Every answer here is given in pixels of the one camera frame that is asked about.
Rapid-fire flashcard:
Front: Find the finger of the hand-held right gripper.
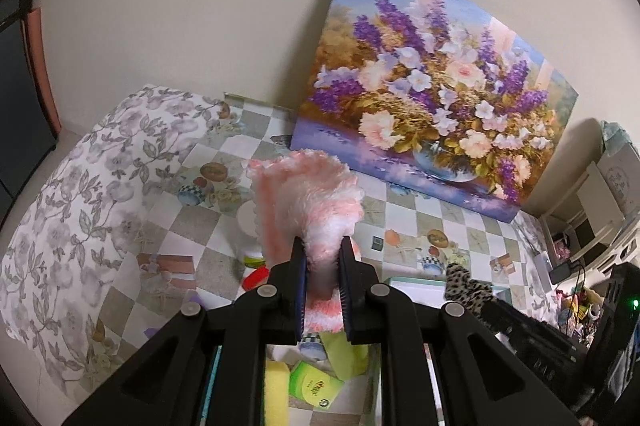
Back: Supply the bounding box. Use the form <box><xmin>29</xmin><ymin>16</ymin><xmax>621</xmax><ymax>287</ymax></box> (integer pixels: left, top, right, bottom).
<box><xmin>500</xmin><ymin>326</ymin><xmax>588</xmax><ymax>379</ymax></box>
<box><xmin>482</xmin><ymin>298</ymin><xmax>588</xmax><ymax>353</ymax></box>

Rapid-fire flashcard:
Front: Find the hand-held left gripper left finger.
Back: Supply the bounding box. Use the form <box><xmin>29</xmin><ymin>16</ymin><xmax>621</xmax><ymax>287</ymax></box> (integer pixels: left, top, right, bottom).
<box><xmin>62</xmin><ymin>237</ymin><xmax>307</xmax><ymax>426</ymax></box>

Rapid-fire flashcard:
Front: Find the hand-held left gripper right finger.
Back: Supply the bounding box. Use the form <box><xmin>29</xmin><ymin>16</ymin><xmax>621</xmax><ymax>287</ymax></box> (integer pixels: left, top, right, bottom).
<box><xmin>337</xmin><ymin>236</ymin><xmax>581</xmax><ymax>426</ymax></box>

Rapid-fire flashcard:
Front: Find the lime green cloth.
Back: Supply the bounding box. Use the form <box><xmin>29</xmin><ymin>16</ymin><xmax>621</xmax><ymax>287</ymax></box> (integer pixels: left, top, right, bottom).
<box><xmin>322</xmin><ymin>331</ymin><xmax>371</xmax><ymax>382</ymax></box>

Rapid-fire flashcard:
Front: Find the black white spotted scrunchie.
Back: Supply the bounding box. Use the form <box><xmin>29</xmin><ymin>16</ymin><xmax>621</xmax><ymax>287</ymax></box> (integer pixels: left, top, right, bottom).
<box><xmin>444</xmin><ymin>262</ymin><xmax>496</xmax><ymax>319</ymax></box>

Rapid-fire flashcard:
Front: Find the pink white fluffy cloth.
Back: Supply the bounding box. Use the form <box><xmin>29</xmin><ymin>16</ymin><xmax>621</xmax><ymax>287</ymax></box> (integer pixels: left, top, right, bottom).
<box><xmin>247</xmin><ymin>149</ymin><xmax>366</xmax><ymax>334</ymax></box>

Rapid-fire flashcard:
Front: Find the green tissue pack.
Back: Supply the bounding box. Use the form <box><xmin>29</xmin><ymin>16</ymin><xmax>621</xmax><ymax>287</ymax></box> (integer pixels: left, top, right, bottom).
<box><xmin>290</xmin><ymin>360</ymin><xmax>346</xmax><ymax>411</ymax></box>

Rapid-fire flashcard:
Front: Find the yellow green sponge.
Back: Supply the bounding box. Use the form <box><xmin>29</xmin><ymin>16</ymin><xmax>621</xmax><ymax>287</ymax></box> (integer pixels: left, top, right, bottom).
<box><xmin>264</xmin><ymin>360</ymin><xmax>292</xmax><ymax>426</ymax></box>

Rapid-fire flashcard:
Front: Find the red plastic cap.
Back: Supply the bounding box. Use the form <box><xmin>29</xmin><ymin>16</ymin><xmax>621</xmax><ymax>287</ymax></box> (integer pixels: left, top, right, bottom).
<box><xmin>242</xmin><ymin>267</ymin><xmax>272</xmax><ymax>291</ymax></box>

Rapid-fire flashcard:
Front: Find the pile of colourful clutter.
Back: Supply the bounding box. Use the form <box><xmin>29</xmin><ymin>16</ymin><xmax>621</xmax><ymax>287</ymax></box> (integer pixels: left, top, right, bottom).
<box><xmin>547</xmin><ymin>231</ymin><xmax>607</xmax><ymax>334</ymax></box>

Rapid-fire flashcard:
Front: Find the black power bank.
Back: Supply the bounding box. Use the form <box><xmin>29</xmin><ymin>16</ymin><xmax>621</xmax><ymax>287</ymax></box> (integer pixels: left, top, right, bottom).
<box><xmin>549</xmin><ymin>261</ymin><xmax>576</xmax><ymax>285</ymax></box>

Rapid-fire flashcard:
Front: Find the white charger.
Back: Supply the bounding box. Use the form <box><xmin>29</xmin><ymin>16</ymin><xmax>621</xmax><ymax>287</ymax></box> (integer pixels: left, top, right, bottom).
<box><xmin>532</xmin><ymin>251</ymin><xmax>555</xmax><ymax>279</ymax></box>

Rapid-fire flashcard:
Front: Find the white pill bottle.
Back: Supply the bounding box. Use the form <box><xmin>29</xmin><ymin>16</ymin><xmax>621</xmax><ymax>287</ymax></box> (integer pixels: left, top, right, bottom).
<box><xmin>236</xmin><ymin>201</ymin><xmax>268</xmax><ymax>269</ymax></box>

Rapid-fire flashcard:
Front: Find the checkered printed tablecloth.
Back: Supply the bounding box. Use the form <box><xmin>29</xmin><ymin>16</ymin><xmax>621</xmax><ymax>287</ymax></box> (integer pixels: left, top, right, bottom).
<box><xmin>75</xmin><ymin>93</ymin><xmax>556</xmax><ymax>426</ymax></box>

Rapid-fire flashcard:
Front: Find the white furniture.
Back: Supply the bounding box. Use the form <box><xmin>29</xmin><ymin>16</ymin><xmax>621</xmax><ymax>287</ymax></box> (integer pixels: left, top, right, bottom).
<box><xmin>540</xmin><ymin>161</ymin><xmax>640</xmax><ymax>277</ymax></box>

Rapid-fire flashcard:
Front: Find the white cardboard box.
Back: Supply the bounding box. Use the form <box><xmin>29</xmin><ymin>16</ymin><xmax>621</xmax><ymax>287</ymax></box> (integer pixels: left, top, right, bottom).
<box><xmin>597</xmin><ymin>121</ymin><xmax>640</xmax><ymax>219</ymax></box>

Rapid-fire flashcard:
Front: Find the flower painting canvas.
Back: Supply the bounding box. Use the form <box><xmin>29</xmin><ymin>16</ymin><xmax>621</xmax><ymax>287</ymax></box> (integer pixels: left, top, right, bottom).
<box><xmin>290</xmin><ymin>0</ymin><xmax>580</xmax><ymax>223</ymax></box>

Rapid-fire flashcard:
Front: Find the dark cabinet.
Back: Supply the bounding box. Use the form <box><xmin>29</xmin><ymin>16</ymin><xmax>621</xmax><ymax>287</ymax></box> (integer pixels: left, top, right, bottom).
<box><xmin>0</xmin><ymin>6</ymin><xmax>63</xmax><ymax>217</ymax></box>

